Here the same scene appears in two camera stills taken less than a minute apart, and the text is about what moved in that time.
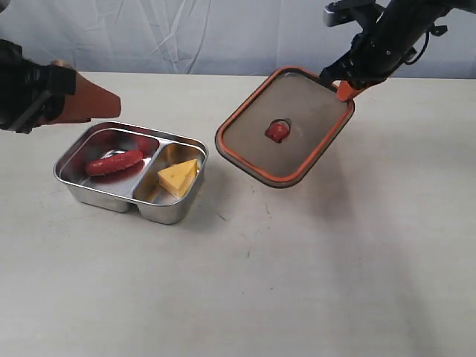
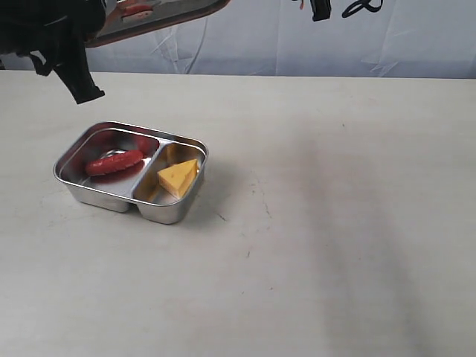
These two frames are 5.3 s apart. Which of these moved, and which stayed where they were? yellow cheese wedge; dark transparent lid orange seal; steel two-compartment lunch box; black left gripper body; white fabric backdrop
Moved: dark transparent lid orange seal; black left gripper body
Stayed: white fabric backdrop; yellow cheese wedge; steel two-compartment lunch box
